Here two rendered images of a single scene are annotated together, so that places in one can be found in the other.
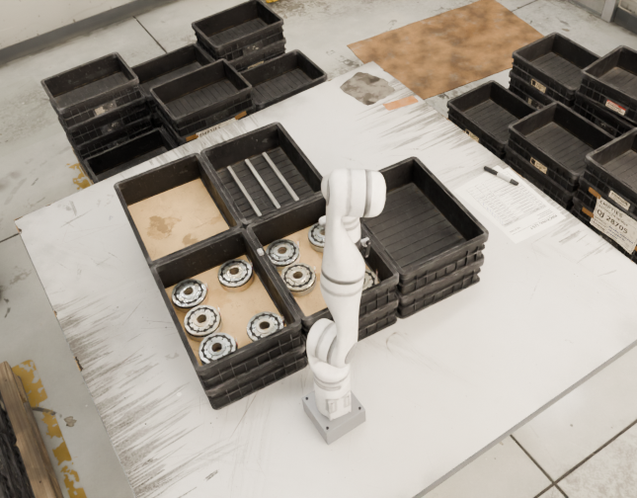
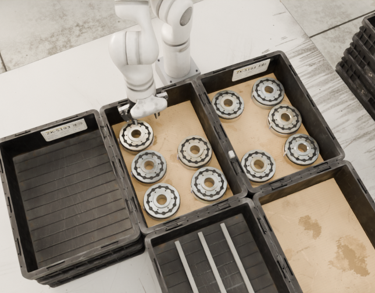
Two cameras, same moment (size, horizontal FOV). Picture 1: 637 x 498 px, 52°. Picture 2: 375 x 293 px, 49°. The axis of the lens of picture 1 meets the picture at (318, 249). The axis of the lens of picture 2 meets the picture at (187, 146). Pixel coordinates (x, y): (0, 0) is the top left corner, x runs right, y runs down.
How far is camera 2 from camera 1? 172 cm
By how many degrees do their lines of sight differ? 66
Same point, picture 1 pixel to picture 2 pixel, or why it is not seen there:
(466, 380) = (73, 88)
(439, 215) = (29, 216)
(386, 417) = not seen: hidden behind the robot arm
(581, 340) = not seen: outside the picture
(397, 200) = (68, 250)
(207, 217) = (296, 260)
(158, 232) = (352, 246)
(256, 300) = (236, 140)
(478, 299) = not seen: hidden behind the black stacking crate
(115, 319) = (372, 185)
